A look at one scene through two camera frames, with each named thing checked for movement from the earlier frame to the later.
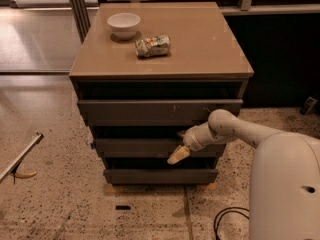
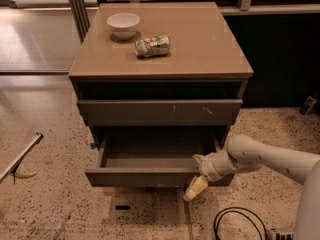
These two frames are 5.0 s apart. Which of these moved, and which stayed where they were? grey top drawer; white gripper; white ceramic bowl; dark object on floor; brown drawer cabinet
Moved: white gripper
Stayed: brown drawer cabinet; dark object on floor; white ceramic bowl; grey top drawer
